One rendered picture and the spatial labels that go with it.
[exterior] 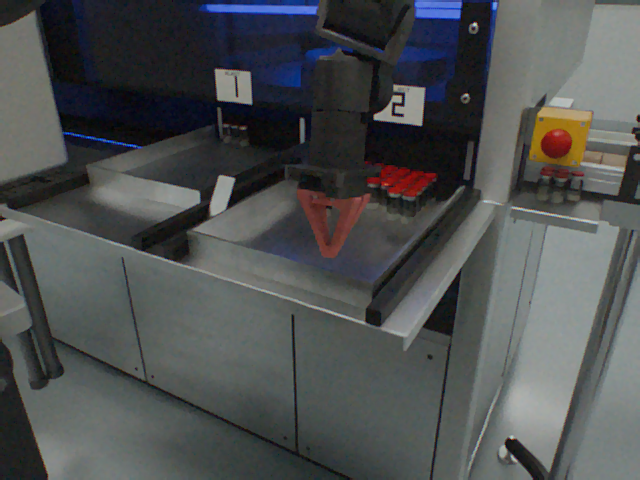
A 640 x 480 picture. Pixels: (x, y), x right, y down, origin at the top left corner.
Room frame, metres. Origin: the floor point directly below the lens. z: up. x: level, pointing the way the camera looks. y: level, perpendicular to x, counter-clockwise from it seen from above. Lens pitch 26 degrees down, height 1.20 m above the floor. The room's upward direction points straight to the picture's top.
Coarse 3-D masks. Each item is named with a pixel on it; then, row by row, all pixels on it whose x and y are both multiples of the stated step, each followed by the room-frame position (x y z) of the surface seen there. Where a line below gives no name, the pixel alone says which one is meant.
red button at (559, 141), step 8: (544, 136) 0.72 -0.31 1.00; (552, 136) 0.71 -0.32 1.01; (560, 136) 0.70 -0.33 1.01; (568, 136) 0.70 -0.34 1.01; (544, 144) 0.71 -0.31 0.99; (552, 144) 0.70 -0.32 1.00; (560, 144) 0.70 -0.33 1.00; (568, 144) 0.70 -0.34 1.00; (544, 152) 0.71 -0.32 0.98; (552, 152) 0.70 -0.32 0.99; (560, 152) 0.70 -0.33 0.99
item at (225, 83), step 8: (216, 72) 1.04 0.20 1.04; (224, 72) 1.03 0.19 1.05; (232, 72) 1.02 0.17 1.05; (240, 72) 1.01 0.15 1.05; (248, 72) 1.00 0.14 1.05; (216, 80) 1.04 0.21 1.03; (224, 80) 1.03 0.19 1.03; (232, 80) 1.02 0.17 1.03; (240, 80) 1.01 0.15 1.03; (248, 80) 1.01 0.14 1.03; (224, 88) 1.03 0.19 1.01; (232, 88) 1.02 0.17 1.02; (240, 88) 1.02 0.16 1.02; (248, 88) 1.01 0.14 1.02; (224, 96) 1.04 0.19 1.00; (232, 96) 1.03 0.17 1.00; (240, 96) 1.02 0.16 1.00; (248, 96) 1.01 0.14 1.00
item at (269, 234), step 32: (288, 192) 0.79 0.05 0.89; (224, 224) 0.65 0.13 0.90; (256, 224) 0.69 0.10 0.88; (288, 224) 0.69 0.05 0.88; (384, 224) 0.69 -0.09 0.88; (416, 224) 0.69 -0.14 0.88; (224, 256) 0.57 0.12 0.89; (256, 256) 0.54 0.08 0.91; (288, 256) 0.59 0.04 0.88; (320, 256) 0.59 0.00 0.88; (352, 256) 0.59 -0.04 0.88; (384, 256) 0.59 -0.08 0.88; (320, 288) 0.50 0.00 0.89; (352, 288) 0.48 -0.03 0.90
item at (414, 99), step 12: (396, 96) 0.86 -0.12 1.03; (408, 96) 0.85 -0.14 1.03; (420, 96) 0.84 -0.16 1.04; (396, 108) 0.86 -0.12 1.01; (408, 108) 0.85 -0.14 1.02; (420, 108) 0.84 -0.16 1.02; (384, 120) 0.87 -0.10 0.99; (396, 120) 0.86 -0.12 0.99; (408, 120) 0.85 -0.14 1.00; (420, 120) 0.84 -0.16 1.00
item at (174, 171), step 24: (168, 144) 1.03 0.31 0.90; (192, 144) 1.09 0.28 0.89; (216, 144) 1.11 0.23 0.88; (96, 168) 0.85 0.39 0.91; (120, 168) 0.92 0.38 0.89; (144, 168) 0.94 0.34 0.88; (168, 168) 0.94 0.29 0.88; (192, 168) 0.94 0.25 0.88; (216, 168) 0.94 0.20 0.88; (240, 168) 0.94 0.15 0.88; (264, 168) 0.88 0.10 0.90; (144, 192) 0.79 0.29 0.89; (168, 192) 0.77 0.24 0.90; (192, 192) 0.74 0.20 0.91
